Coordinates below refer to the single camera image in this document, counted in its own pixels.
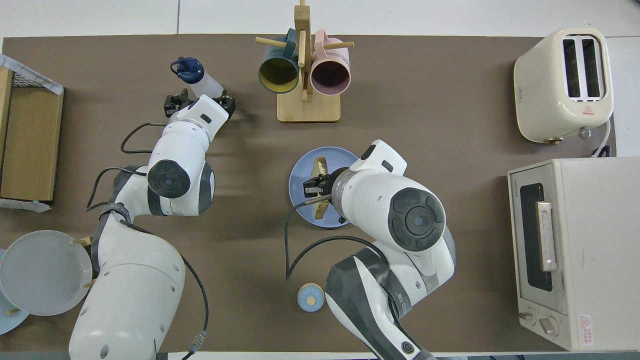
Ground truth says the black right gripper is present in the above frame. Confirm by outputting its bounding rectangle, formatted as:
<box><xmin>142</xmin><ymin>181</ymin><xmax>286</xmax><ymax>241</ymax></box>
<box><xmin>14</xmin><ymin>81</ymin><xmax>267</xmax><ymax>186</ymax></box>
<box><xmin>303</xmin><ymin>170</ymin><xmax>337</xmax><ymax>201</ymax></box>

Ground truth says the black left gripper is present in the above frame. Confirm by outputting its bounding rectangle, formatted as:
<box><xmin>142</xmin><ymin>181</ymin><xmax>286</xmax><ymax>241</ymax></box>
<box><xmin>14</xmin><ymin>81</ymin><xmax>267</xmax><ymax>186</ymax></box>
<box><xmin>164</xmin><ymin>89</ymin><xmax>236</xmax><ymax>119</ymax></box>

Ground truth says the slice of toast bread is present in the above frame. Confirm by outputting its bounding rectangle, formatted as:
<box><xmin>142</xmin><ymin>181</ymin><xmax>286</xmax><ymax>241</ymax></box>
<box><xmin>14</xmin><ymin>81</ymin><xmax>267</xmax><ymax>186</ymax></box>
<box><xmin>310</xmin><ymin>156</ymin><xmax>333</xmax><ymax>221</ymax></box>

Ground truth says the squeeze bottle with blue cap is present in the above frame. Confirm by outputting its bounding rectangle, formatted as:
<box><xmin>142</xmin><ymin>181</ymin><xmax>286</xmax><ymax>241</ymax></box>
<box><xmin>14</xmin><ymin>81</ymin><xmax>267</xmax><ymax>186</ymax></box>
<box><xmin>170</xmin><ymin>56</ymin><xmax>224</xmax><ymax>101</ymax></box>

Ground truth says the wooden plate rack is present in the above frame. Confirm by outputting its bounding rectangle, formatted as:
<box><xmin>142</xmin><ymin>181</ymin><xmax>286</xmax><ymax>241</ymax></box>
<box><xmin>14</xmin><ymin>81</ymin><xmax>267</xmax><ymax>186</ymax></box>
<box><xmin>6</xmin><ymin>236</ymin><xmax>97</xmax><ymax>316</ymax></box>

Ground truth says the grey plate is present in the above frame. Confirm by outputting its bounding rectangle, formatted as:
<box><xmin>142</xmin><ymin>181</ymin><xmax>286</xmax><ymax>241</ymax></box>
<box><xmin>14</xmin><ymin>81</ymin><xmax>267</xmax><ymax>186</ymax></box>
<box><xmin>0</xmin><ymin>230</ymin><xmax>94</xmax><ymax>316</ymax></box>

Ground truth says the light blue plate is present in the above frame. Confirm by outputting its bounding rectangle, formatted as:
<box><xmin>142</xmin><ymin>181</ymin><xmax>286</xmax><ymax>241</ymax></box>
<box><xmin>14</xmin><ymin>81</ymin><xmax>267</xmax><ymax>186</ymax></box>
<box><xmin>0</xmin><ymin>249</ymin><xmax>30</xmax><ymax>335</ymax></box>

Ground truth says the brown table mat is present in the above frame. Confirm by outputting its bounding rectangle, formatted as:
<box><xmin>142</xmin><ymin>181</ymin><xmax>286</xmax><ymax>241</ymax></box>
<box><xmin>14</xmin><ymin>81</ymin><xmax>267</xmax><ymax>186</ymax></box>
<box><xmin>0</xmin><ymin>34</ymin><xmax>617</xmax><ymax>353</ymax></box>

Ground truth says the wooden mug tree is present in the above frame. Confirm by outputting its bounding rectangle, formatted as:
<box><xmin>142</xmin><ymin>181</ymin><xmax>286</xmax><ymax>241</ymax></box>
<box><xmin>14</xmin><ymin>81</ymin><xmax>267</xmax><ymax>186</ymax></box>
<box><xmin>255</xmin><ymin>0</ymin><xmax>355</xmax><ymax>123</ymax></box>

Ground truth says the dark teal mug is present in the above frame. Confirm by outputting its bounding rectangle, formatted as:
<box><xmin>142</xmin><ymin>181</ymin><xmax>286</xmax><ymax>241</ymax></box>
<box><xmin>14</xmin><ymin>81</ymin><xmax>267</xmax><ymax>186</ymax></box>
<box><xmin>258</xmin><ymin>28</ymin><xmax>301</xmax><ymax>94</ymax></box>

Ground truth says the pink mug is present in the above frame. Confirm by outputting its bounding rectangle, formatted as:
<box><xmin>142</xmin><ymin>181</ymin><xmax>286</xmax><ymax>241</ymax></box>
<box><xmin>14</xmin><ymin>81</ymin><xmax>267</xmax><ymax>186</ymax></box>
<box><xmin>310</xmin><ymin>29</ymin><xmax>352</xmax><ymax>97</ymax></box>

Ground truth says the white patterned cloth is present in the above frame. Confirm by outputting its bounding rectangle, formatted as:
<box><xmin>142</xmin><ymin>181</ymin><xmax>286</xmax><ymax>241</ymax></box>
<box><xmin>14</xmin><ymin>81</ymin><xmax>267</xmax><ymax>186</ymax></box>
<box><xmin>0</xmin><ymin>54</ymin><xmax>65</xmax><ymax>96</ymax></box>
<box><xmin>0</xmin><ymin>198</ymin><xmax>52</xmax><ymax>213</ymax></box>

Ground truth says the wooden shelf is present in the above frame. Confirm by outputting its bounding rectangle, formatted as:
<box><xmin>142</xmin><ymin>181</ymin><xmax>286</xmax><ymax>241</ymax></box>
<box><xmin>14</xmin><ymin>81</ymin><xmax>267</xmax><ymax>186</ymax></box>
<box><xmin>0</xmin><ymin>67</ymin><xmax>65</xmax><ymax>202</ymax></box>

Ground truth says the cream two-slot toaster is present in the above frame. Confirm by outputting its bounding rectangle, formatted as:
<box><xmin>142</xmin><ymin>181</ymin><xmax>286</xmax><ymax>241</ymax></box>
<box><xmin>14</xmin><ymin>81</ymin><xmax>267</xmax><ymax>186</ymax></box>
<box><xmin>513</xmin><ymin>27</ymin><xmax>615</xmax><ymax>144</ymax></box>

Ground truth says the white toaster oven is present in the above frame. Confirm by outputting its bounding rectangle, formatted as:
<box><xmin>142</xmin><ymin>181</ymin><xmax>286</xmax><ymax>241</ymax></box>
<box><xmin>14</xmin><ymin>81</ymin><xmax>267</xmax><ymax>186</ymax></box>
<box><xmin>507</xmin><ymin>158</ymin><xmax>640</xmax><ymax>352</ymax></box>

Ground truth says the black wire basket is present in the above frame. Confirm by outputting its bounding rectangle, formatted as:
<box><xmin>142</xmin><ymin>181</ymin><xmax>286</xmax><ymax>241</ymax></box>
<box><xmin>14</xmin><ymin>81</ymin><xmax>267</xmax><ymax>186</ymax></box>
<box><xmin>11</xmin><ymin>72</ymin><xmax>41</xmax><ymax>89</ymax></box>

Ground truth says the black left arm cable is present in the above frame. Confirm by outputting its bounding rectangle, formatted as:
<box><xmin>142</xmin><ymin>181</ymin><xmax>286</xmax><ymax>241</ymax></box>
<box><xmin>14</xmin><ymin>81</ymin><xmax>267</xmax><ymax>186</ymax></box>
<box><xmin>86</xmin><ymin>122</ymin><xmax>210</xmax><ymax>360</ymax></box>

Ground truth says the white toaster power cord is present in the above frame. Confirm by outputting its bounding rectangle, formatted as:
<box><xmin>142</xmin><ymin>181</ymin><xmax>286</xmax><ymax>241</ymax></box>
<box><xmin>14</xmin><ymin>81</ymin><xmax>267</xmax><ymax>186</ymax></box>
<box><xmin>592</xmin><ymin>119</ymin><xmax>613</xmax><ymax>158</ymax></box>

